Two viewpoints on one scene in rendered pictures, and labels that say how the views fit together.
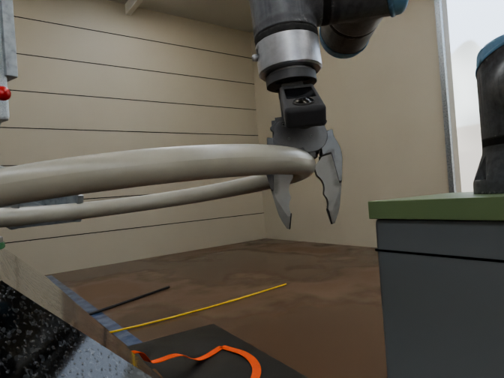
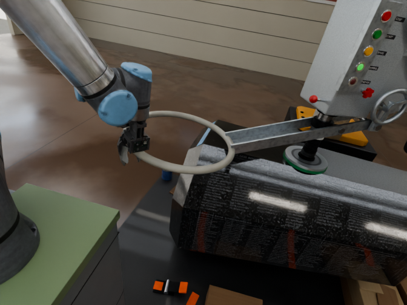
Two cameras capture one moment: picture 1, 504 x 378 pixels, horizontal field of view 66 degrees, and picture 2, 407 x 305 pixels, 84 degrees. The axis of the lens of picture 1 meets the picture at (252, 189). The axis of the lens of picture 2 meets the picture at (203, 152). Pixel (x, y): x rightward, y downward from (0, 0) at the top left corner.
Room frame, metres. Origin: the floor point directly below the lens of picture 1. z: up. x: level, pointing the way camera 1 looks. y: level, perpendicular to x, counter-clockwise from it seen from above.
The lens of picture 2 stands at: (1.20, -0.39, 1.42)
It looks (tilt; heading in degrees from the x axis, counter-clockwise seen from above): 33 degrees down; 134
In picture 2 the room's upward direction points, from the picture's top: 10 degrees clockwise
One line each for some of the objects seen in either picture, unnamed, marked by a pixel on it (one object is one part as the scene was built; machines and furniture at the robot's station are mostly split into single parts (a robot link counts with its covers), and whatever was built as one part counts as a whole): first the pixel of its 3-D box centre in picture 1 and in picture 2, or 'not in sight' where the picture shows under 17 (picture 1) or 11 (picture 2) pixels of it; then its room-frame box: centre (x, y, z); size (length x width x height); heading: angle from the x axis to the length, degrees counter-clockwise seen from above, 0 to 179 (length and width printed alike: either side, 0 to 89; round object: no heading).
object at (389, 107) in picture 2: not in sight; (383, 103); (1.05, 0.74, 1.20); 0.15 x 0.10 x 0.15; 57
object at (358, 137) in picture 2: not in sight; (327, 123); (0.68, 1.57, 0.76); 0.49 x 0.49 x 0.05; 32
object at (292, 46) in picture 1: (286, 61); (136, 110); (0.55, -0.06, 1.10); 0.10 x 0.09 x 0.05; 87
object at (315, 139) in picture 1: (295, 119); (135, 132); (0.56, -0.07, 1.02); 0.09 x 0.08 x 0.12; 177
